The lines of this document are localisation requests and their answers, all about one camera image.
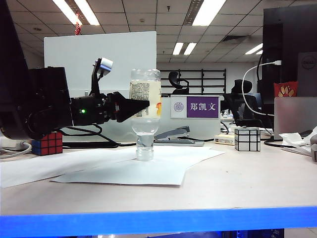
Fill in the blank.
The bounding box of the grey rounded device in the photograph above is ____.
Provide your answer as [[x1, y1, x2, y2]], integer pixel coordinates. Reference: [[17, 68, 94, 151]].
[[309, 133, 317, 163]]

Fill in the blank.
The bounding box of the small beige box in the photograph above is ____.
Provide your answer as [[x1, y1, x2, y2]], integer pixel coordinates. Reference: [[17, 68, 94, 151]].
[[214, 134, 236, 146]]

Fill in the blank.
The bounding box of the grey stapler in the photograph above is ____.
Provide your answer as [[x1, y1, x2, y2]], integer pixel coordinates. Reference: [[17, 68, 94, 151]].
[[154, 125, 196, 145]]

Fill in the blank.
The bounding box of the white paper sheet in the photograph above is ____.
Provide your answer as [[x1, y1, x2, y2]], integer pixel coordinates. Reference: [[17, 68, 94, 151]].
[[0, 148, 139, 189], [49, 158, 189, 187], [116, 145, 226, 172]]

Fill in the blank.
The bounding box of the silver Dell monitor stand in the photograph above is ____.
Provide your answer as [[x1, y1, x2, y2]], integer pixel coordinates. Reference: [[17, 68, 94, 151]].
[[298, 51, 317, 98]]

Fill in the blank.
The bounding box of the silver mirror cube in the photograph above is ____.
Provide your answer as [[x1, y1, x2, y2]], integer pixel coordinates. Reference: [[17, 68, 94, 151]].
[[234, 127, 262, 152]]

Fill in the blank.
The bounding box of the white USB cable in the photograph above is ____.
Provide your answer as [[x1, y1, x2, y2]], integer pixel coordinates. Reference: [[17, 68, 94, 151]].
[[242, 60, 283, 117]]

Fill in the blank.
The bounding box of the grey power strip cable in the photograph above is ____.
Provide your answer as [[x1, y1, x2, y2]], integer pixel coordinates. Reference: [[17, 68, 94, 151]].
[[0, 142, 33, 160]]

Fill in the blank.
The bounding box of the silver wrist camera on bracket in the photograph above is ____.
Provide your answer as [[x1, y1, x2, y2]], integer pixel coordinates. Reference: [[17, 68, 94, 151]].
[[90, 57, 114, 99]]

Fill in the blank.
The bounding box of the black wall shelf rack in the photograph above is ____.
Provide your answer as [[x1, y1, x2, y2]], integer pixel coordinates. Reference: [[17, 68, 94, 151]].
[[157, 68, 227, 96]]

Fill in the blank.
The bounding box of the ceiling air vent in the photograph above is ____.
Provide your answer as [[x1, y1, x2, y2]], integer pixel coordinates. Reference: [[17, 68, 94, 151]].
[[222, 36, 250, 45]]

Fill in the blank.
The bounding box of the blue table edge strip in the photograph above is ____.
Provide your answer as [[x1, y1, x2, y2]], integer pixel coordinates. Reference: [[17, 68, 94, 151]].
[[0, 205, 317, 237]]

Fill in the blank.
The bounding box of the thick black monitor cable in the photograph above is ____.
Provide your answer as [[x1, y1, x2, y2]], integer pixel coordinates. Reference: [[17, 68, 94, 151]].
[[61, 128, 157, 149]]

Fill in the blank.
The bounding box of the clear plastic bottle yellow label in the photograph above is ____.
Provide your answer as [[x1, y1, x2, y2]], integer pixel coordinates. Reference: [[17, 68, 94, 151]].
[[129, 68, 162, 161]]

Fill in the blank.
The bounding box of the frosted glass desk partition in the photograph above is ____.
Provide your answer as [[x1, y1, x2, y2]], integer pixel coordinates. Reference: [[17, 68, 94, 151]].
[[0, 95, 221, 144]]

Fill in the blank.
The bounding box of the grey flat plate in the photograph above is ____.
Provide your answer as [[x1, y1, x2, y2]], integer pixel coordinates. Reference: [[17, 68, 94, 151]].
[[153, 139, 206, 148]]

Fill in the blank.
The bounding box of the grey frosted side panel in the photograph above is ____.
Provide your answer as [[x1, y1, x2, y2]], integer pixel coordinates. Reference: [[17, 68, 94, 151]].
[[274, 96, 317, 141]]

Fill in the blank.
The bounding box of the purple and white nameplate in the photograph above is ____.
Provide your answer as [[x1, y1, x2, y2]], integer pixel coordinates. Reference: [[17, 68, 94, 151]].
[[170, 95, 221, 120]]

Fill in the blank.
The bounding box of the black computer monitor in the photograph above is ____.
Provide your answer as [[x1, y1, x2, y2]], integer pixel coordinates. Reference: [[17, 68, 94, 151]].
[[257, 5, 317, 117]]

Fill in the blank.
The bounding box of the white power strip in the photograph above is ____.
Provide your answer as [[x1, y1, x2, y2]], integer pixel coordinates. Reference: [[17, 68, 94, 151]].
[[0, 139, 33, 151]]

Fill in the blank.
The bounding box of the black monitor power cable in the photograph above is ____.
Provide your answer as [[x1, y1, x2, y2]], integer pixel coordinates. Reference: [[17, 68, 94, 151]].
[[264, 138, 284, 147]]

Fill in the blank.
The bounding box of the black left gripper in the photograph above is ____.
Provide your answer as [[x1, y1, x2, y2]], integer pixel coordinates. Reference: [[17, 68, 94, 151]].
[[70, 91, 151, 126]]

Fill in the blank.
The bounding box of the crumpled white tissue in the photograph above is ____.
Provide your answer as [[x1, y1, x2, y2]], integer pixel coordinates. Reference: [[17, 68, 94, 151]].
[[278, 132, 312, 152]]

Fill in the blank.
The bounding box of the red hanging ornament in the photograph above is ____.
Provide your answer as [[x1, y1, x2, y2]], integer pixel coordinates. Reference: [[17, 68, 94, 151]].
[[74, 13, 83, 36]]

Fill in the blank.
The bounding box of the black office chair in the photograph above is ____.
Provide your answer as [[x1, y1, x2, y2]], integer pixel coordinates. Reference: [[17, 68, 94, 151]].
[[168, 71, 191, 96], [223, 79, 264, 128]]

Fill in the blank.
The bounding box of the coloured Rubik's cube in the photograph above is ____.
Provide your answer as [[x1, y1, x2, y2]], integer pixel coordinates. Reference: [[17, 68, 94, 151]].
[[31, 131, 64, 156]]

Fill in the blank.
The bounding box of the red snack bag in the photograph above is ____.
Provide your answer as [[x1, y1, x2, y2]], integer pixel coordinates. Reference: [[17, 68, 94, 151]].
[[273, 81, 298, 98]]

